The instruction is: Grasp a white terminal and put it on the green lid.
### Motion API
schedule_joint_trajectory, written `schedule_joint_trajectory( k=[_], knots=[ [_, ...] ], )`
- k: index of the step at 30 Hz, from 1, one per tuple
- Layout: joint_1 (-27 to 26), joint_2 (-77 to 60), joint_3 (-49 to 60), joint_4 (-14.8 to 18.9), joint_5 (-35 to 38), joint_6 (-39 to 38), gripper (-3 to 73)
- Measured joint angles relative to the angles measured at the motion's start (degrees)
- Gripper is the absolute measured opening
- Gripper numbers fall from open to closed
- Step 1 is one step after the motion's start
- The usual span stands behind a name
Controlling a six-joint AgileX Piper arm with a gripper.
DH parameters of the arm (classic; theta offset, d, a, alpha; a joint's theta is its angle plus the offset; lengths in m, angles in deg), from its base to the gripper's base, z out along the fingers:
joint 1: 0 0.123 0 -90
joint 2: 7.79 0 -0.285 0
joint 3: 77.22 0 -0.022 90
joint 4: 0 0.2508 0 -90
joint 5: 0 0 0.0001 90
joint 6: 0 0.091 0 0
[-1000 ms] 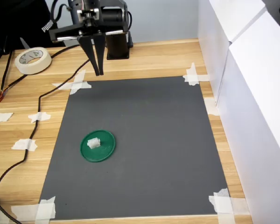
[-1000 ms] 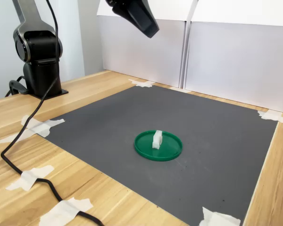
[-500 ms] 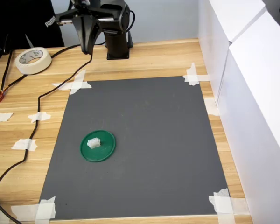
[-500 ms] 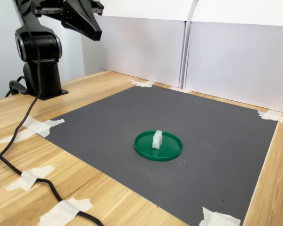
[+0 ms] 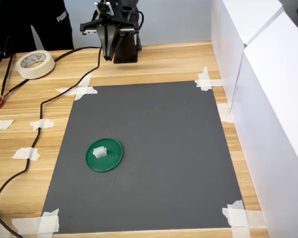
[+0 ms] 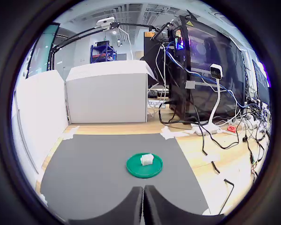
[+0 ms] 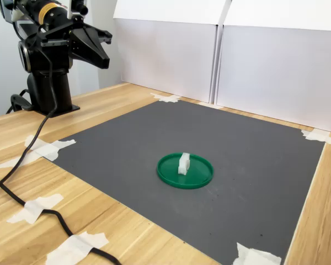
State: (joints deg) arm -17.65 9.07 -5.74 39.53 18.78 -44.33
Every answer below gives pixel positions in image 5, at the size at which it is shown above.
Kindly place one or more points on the small white plastic terminal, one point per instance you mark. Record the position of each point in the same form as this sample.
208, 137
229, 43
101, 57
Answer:
99, 151

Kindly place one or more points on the round green lid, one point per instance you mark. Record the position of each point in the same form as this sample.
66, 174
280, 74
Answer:
111, 161

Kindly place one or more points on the person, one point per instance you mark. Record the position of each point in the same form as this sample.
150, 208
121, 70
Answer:
52, 29

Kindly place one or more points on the white masking tape patch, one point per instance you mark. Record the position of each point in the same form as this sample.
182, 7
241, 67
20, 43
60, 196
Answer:
26, 153
83, 90
47, 221
238, 218
41, 124
3, 124
224, 114
204, 83

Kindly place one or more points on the white masking tape roll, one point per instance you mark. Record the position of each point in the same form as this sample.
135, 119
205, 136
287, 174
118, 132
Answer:
34, 73

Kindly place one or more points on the white partition board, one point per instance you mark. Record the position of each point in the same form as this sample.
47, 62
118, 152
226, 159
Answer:
226, 37
275, 124

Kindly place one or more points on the dark grey mat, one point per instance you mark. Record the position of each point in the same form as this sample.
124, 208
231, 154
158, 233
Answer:
151, 148

